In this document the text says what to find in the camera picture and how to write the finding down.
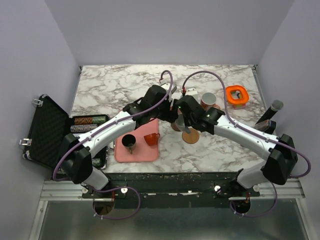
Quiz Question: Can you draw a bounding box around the small white cup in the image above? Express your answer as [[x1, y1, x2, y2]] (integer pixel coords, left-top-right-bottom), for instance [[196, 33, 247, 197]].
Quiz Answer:
[[174, 115, 191, 134]]

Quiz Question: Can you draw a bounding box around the pink mug white inside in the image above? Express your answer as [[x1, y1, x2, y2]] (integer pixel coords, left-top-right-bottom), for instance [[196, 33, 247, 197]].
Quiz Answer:
[[200, 92, 221, 110]]

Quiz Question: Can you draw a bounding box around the light wood coaster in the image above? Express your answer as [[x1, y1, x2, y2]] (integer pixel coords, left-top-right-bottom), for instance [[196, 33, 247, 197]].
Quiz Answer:
[[181, 128, 200, 144]]

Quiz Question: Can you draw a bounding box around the orange red cup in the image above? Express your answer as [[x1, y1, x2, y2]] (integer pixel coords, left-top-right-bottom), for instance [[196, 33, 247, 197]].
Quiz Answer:
[[143, 133, 161, 146]]

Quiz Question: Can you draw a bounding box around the black cup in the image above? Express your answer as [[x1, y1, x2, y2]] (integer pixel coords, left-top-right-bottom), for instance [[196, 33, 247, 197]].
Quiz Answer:
[[121, 134, 137, 155]]

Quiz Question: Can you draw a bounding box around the dark wood coaster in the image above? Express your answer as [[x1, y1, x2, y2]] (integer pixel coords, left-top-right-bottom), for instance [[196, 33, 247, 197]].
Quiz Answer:
[[171, 122, 183, 132]]

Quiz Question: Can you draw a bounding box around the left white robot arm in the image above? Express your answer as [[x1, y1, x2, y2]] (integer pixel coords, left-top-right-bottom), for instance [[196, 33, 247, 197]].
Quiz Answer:
[[53, 83, 177, 198]]

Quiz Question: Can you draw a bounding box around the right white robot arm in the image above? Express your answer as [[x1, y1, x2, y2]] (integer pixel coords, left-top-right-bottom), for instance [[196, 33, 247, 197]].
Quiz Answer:
[[172, 95, 298, 196]]

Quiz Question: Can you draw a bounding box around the black microphone stand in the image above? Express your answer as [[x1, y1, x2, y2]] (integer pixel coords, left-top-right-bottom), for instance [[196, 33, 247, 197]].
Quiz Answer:
[[254, 119, 277, 135]]

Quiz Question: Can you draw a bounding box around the black grey microphone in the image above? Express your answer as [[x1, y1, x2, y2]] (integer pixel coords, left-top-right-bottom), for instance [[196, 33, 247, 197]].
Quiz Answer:
[[256, 99, 284, 124]]

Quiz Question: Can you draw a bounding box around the black poker chip case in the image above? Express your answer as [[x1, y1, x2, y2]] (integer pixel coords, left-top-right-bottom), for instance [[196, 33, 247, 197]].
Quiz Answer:
[[19, 94, 110, 170]]

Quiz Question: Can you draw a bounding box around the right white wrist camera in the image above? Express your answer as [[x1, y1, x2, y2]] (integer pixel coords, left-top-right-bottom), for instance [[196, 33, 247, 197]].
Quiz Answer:
[[182, 87, 198, 99]]

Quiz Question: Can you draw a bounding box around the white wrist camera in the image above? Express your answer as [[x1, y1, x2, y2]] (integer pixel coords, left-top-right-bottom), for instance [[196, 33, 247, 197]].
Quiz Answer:
[[182, 87, 198, 99], [160, 82, 177, 101]]

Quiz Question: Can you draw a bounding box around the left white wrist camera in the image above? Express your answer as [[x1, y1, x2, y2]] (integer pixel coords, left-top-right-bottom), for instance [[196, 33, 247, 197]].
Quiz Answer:
[[160, 82, 177, 101]]

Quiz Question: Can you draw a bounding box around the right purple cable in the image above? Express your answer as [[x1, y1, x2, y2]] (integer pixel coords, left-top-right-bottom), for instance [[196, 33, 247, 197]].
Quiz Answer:
[[181, 70, 312, 218]]

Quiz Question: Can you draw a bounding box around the purple cable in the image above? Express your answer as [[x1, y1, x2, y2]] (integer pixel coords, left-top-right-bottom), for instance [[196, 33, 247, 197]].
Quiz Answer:
[[52, 70, 175, 221], [181, 70, 312, 218]]

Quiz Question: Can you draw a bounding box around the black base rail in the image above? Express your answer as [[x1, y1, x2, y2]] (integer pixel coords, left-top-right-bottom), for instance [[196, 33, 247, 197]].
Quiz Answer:
[[81, 172, 273, 212]]

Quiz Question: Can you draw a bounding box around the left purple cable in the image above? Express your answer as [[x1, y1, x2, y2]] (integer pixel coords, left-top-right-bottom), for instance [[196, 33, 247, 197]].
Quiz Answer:
[[52, 70, 175, 221]]

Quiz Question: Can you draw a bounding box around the aluminium rail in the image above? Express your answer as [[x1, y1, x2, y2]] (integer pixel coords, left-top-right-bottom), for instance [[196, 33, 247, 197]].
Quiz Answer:
[[40, 181, 83, 201]]

